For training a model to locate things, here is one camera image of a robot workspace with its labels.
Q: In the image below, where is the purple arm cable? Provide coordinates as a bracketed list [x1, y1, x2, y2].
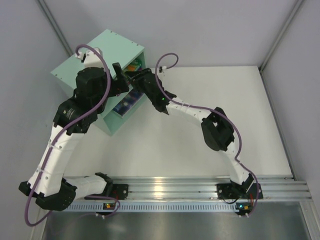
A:
[155, 52, 262, 218]
[24, 44, 121, 228]

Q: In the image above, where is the aluminium mounting rail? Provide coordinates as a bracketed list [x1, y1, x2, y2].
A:
[64, 175, 313, 203]

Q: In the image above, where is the perforated grey cable duct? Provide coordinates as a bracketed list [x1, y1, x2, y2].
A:
[66, 201, 251, 213]

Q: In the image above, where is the mint green shelf cabinet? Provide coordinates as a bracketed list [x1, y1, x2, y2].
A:
[51, 29, 147, 136]

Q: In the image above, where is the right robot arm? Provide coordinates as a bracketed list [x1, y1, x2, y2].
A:
[125, 68, 263, 201]

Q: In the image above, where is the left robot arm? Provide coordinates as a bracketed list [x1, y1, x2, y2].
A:
[18, 67, 117, 211]

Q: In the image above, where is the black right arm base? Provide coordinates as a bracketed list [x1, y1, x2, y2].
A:
[216, 182, 264, 200]

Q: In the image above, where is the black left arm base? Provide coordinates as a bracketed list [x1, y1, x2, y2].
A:
[84, 183, 129, 200]

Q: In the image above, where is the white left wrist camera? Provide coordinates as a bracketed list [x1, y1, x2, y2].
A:
[74, 49, 104, 68]

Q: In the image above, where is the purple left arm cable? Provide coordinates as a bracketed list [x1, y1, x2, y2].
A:
[24, 44, 121, 228]

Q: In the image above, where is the green Storey Treehouse book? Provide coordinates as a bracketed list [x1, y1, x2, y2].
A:
[125, 58, 143, 72]

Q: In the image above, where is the dark Robinson Crusoe book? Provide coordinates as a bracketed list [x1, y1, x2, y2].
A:
[112, 89, 144, 118]

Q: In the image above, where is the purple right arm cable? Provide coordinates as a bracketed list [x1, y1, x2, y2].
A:
[155, 52, 262, 218]

